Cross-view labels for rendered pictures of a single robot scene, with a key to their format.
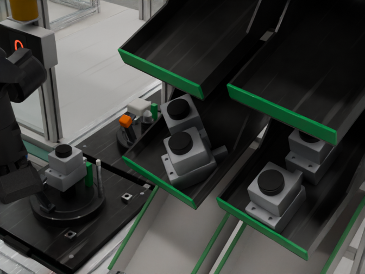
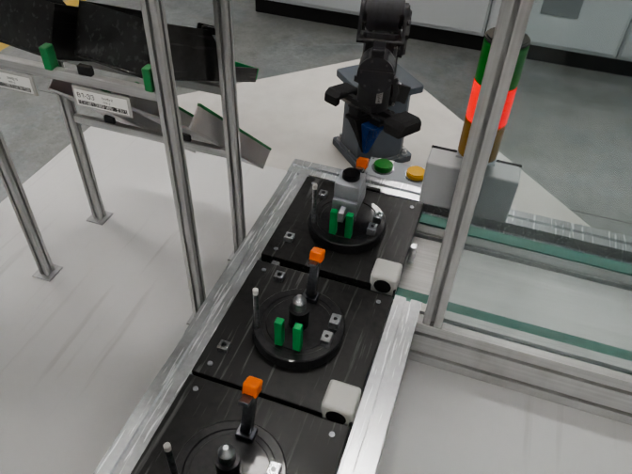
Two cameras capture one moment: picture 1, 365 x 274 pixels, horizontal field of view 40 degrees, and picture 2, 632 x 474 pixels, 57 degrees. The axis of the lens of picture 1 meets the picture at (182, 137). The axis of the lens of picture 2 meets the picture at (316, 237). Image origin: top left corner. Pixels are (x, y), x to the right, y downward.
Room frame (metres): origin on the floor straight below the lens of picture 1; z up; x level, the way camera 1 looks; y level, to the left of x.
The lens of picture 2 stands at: (1.50, -0.04, 1.69)
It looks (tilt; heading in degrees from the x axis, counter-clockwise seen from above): 43 degrees down; 166
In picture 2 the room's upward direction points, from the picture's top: 3 degrees clockwise
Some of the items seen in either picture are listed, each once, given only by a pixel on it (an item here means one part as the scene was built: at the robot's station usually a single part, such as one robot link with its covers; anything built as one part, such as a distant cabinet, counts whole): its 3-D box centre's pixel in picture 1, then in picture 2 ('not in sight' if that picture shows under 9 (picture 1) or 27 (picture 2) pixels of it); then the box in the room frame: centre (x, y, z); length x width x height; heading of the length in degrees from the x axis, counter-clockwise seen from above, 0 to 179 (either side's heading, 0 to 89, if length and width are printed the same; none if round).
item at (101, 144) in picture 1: (148, 125); (299, 313); (0.95, 0.08, 1.01); 0.24 x 0.24 x 0.13; 58
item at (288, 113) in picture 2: not in sight; (353, 161); (0.37, 0.33, 0.84); 0.90 x 0.70 x 0.03; 13
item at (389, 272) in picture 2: not in sight; (385, 276); (0.87, 0.24, 0.97); 0.05 x 0.05 x 0.04; 58
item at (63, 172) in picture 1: (69, 161); (348, 192); (0.74, 0.21, 1.06); 0.08 x 0.04 x 0.07; 148
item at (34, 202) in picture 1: (68, 198); (347, 223); (0.73, 0.21, 0.98); 0.14 x 0.14 x 0.02
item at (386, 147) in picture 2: not in sight; (374, 116); (0.36, 0.38, 0.96); 0.15 x 0.15 x 0.20; 13
